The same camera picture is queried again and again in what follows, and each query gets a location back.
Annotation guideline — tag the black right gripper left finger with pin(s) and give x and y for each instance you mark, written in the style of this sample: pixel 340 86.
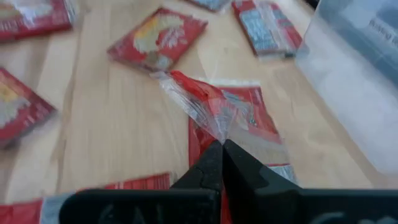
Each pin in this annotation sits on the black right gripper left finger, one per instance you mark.
pixel 186 205

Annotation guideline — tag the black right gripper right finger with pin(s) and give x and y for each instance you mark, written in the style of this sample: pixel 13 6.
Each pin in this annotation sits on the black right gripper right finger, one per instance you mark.
pixel 280 205

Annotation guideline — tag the red popcorn bag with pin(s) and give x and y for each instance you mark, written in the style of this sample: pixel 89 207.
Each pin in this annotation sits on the red popcorn bag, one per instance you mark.
pixel 140 183
pixel 161 40
pixel 21 109
pixel 210 3
pixel 248 118
pixel 267 28
pixel 34 18

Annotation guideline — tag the clear plastic bin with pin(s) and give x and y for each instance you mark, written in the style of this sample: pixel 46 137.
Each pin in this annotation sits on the clear plastic bin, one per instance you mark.
pixel 348 77

